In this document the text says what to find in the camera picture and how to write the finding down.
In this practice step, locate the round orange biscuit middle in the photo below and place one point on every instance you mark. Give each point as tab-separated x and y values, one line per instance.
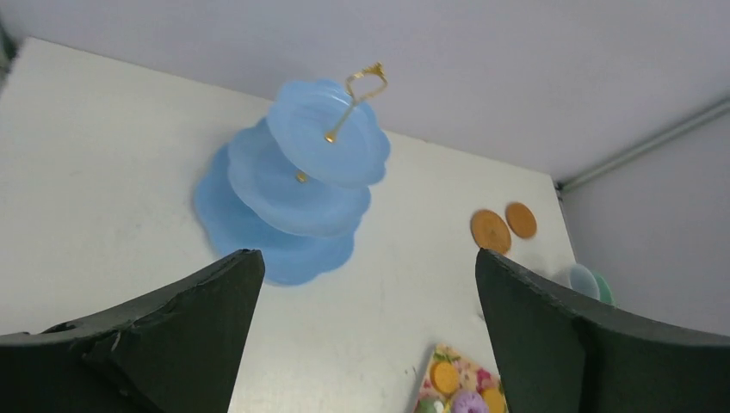
494	400

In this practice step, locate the floral rectangular tray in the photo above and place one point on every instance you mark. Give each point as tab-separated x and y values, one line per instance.
474	377

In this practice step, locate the purple frosted donut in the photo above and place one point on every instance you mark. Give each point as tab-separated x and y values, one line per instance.
465	401

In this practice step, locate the large round brown coaster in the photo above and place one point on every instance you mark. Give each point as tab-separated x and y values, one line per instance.
490	232

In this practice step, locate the small round brown coaster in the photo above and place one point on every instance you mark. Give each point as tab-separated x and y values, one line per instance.
521	220

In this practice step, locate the round orange biscuit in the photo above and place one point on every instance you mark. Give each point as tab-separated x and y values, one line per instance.
494	400
445	378

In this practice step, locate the green teacup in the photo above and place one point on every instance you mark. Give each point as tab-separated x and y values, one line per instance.
604	291

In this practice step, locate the round orange biscuit top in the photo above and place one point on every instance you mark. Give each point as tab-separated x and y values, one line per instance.
445	378

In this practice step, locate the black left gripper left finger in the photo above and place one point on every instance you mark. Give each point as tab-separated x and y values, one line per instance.
175	349

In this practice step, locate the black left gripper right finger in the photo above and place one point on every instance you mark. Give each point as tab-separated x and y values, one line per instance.
560	351

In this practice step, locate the light blue teacup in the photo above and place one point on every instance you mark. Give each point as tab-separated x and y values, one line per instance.
579	279

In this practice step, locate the blue three-tier cake stand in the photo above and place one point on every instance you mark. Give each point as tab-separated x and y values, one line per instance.
296	185

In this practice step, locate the metal frame rail right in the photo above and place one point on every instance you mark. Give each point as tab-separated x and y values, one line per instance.
688	124

